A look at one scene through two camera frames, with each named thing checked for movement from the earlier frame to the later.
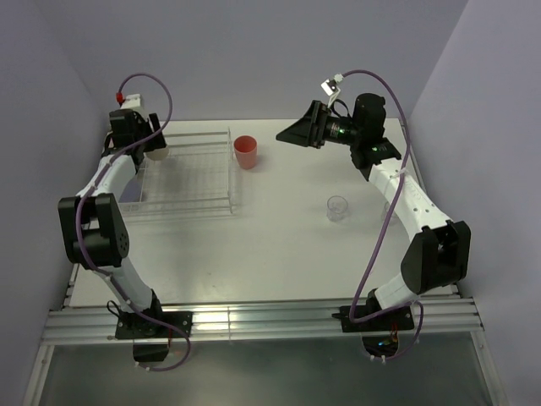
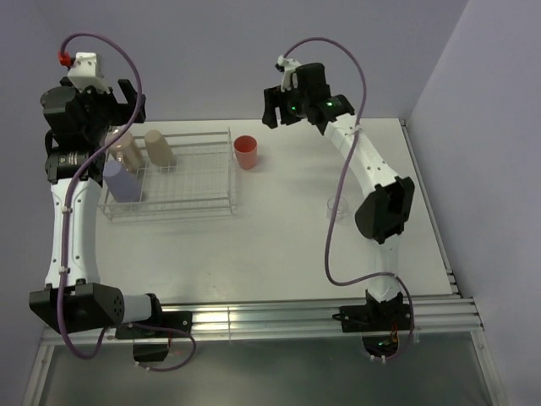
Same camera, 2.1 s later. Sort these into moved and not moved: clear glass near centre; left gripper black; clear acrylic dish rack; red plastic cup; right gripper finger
Moved: left gripper black; right gripper finger
Not moved: clear glass near centre; clear acrylic dish rack; red plastic cup
